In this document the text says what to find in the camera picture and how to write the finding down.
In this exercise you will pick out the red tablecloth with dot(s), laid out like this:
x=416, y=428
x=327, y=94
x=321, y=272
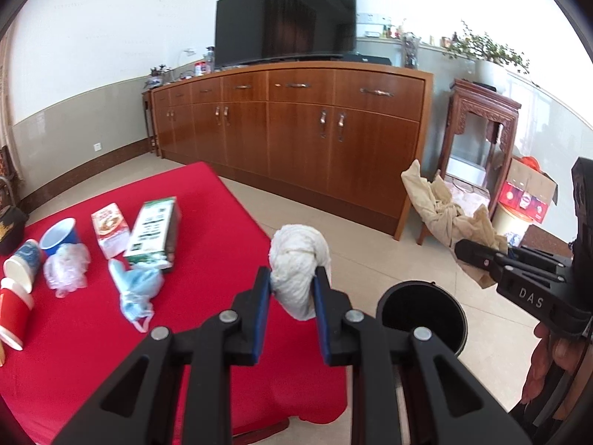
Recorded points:
x=208, y=222

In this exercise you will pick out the cream floral bin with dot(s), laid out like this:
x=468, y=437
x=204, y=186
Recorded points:
x=509, y=225

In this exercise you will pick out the red lidded jar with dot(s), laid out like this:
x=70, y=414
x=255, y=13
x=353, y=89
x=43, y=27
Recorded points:
x=200, y=68

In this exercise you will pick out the black trash bin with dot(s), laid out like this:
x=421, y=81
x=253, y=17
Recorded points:
x=419, y=306

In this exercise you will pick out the cardboard box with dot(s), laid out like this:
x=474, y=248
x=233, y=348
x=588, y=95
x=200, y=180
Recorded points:
x=528, y=190

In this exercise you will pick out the carved wooden stand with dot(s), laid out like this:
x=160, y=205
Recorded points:
x=482, y=109

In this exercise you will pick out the white paper towel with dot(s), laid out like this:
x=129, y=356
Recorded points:
x=296, y=259

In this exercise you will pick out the wooden sideboard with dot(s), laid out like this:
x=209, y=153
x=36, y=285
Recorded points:
x=301, y=139

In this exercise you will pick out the beige cloth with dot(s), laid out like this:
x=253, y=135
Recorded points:
x=444, y=213

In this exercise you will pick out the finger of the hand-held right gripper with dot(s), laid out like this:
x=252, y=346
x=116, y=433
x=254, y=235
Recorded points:
x=537, y=257
x=477, y=255

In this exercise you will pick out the black set-top box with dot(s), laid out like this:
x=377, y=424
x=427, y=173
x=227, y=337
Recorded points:
x=368, y=59

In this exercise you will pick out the red and white carton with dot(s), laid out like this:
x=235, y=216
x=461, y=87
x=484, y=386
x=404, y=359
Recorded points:
x=110, y=231

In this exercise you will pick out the glass vase with twigs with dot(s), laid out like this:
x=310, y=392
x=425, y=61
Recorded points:
x=410, y=51

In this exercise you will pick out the green milk carton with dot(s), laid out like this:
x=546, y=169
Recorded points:
x=150, y=231

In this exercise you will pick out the crumpled clear plastic bag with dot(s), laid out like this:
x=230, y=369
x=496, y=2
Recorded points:
x=67, y=271

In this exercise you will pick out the green leafy plant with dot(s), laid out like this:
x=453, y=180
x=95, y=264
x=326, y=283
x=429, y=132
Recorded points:
x=486, y=46

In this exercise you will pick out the brown floor mat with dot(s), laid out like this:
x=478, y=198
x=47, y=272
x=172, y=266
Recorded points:
x=546, y=241

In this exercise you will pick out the pink fabric box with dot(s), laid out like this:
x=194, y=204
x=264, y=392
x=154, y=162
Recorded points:
x=470, y=199

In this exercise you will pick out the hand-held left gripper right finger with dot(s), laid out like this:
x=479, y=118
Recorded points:
x=322, y=317

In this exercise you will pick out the person's right hand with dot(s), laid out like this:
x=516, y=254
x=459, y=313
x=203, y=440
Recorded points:
x=563, y=347

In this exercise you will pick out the white plant pot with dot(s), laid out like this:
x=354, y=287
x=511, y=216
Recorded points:
x=486, y=72

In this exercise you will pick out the white box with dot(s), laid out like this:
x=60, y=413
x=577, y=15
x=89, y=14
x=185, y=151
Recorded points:
x=468, y=169

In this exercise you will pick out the red paper cup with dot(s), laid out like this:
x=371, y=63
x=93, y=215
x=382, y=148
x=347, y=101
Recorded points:
x=14, y=310

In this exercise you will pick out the crumpled light blue bag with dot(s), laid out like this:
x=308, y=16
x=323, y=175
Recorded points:
x=136, y=287

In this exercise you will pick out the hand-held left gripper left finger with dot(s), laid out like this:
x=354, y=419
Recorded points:
x=263, y=308

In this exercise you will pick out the black flat television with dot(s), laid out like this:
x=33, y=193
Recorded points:
x=287, y=14

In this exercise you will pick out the blue and white paper cup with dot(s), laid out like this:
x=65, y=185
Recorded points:
x=23, y=264

